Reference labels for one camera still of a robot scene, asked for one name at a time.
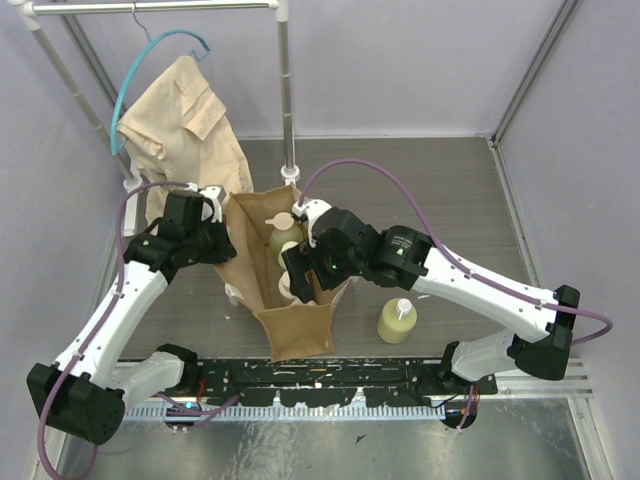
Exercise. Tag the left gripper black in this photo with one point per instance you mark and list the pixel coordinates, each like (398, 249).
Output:
(220, 245)

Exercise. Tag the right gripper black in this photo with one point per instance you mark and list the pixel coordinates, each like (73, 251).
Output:
(301, 258)

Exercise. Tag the green pump bottle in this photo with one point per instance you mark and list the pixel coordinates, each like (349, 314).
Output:
(285, 229)
(397, 319)

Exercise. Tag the brown canvas bag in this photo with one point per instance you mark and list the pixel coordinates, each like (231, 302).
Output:
(294, 331)

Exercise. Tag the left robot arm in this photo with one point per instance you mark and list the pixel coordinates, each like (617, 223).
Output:
(81, 393)

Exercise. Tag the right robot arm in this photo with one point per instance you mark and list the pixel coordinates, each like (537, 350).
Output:
(537, 323)

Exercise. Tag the beige shirt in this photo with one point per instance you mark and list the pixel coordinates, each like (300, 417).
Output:
(177, 130)

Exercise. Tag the teal clothes hanger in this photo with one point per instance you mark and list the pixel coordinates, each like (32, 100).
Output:
(130, 85)

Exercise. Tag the white clothes rack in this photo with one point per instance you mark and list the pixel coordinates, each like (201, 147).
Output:
(30, 12)

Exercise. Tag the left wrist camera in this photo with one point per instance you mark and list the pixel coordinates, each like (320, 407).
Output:
(214, 195)

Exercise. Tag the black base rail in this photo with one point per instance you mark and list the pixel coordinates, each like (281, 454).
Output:
(320, 382)

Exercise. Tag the white cable tray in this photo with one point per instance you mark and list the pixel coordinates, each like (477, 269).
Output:
(159, 410)

